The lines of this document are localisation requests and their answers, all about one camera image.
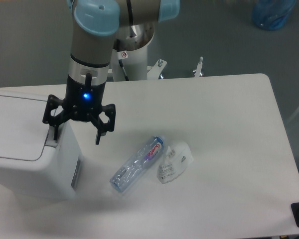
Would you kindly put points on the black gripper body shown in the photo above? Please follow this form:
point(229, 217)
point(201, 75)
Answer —
point(81, 102)

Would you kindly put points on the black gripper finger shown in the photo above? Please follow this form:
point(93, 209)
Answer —
point(103, 127)
point(53, 103)

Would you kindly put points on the white trash can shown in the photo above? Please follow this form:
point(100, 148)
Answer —
point(34, 159)

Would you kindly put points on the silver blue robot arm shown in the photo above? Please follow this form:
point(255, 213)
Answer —
point(95, 26)

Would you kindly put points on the crushed clear plastic bottle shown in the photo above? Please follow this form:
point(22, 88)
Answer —
point(138, 163)

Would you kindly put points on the metal levelling foot bolt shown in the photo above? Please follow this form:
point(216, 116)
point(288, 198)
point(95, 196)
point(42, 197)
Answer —
point(198, 71)

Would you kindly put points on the blue water jug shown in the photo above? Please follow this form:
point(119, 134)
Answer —
point(272, 14)

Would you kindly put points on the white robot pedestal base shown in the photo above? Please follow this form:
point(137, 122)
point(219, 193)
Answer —
point(129, 61)

